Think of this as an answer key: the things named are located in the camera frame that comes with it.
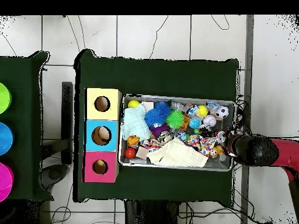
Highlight cream waffle cloth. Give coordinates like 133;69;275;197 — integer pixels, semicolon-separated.
146;137;209;168

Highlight brown plush toy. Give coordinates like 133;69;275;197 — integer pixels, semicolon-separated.
208;145;224;159

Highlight wooden box with three holes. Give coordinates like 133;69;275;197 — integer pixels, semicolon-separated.
83;87;123;184

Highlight silver mesh bin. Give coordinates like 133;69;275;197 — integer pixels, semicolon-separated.
117;93;237;172

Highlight large blue spiky ball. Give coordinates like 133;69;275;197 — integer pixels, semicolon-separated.
144;108;168;128

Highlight mint waffle cloth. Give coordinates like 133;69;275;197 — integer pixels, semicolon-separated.
120;103;152;141

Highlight small blue spiky ball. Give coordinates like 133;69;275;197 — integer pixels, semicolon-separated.
154;101;172;116

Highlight green spiky ball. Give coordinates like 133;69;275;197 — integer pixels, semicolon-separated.
165;109;185;130

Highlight yellow plastic ball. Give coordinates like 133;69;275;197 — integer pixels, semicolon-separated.
196;104;209;118
127;99;141;109

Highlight red ball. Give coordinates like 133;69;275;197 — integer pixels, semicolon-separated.
124;146;137;159

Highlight dark green table cloth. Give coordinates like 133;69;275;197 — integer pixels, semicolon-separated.
0;51;54;201
73;48;239;203

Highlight white baseball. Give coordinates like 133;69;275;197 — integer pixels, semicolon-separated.
202;114;217;128

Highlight red cola can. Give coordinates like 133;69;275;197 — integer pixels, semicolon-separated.
214;129;227;144

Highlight black and white soccer ball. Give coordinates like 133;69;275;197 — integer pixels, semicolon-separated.
215;105;230;119

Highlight black upright panel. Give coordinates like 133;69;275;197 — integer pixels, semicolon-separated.
61;81;74;165

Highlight dark grey rounded base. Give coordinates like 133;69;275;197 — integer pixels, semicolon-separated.
40;163;69;190

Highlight blue plastic cup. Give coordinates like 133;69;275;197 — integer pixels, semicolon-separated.
0;121;15;156

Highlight green plastic cup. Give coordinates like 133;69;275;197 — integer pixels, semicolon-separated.
0;82;12;115

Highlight magenta plastic cup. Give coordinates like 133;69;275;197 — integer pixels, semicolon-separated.
0;162;15;203

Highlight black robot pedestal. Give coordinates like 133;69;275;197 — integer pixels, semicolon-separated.
124;199;179;224

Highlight grey metal rail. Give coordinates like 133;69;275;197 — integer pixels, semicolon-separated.
239;15;255;224

